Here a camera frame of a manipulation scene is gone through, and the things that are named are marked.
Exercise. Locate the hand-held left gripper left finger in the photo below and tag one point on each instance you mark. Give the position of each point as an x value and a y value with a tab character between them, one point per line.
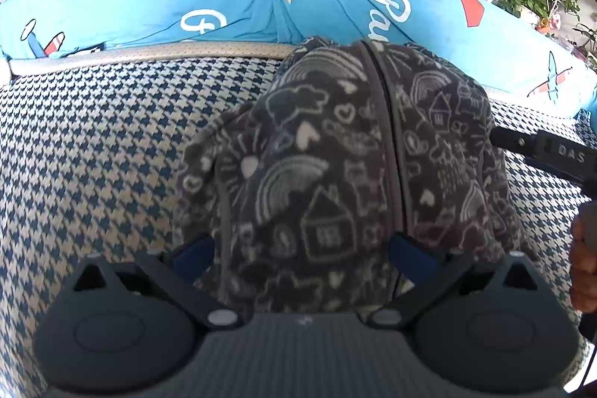
193	256

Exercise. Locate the houndstooth sofa mat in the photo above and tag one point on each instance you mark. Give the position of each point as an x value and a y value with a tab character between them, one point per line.
93	146

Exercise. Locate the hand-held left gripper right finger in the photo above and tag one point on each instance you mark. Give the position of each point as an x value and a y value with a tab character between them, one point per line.
413	258

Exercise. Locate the grey doodle-print fleece jacket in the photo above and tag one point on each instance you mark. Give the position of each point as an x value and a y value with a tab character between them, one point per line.
326	146

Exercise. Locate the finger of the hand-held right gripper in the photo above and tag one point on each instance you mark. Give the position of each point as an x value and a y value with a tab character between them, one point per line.
513	141

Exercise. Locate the narrow-leaf potted plant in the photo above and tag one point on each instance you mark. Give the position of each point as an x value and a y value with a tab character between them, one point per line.
587	46

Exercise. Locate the blue printed sofa cover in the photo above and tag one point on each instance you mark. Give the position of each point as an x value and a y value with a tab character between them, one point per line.
140	6

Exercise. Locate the person's right hand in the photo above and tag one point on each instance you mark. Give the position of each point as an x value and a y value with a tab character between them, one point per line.
585	263

